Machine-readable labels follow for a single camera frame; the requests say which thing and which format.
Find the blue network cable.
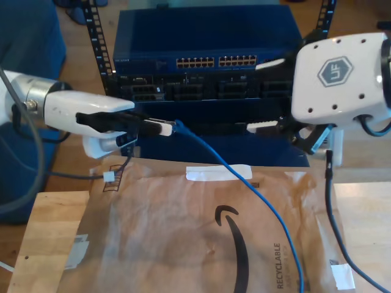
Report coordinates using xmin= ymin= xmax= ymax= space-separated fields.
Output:
xmin=170 ymin=119 xmax=306 ymax=293

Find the black rack server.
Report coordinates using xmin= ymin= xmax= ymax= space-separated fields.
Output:
xmin=117 ymin=71 xmax=294 ymax=101

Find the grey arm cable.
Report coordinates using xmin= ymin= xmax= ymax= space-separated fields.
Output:
xmin=0 ymin=69 xmax=46 ymax=214

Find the black rack frame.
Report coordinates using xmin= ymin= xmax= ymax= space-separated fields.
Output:
xmin=82 ymin=0 xmax=337 ymax=96

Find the black camera cable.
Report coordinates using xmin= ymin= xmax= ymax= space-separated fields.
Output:
xmin=324 ymin=150 xmax=391 ymax=292

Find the blue network switch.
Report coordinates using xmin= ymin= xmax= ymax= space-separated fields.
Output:
xmin=112 ymin=4 xmax=307 ymax=73

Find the grey slipper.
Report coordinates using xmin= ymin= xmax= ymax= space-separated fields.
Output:
xmin=65 ymin=6 xmax=88 ymax=26

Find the brown paper mailer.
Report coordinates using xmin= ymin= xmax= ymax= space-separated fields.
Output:
xmin=59 ymin=154 xmax=357 ymax=293

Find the blue sofa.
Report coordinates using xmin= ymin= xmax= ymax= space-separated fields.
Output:
xmin=0 ymin=0 xmax=67 ymax=225

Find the black cable with white tag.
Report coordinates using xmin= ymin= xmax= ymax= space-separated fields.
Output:
xmin=45 ymin=145 xmax=135 ymax=184

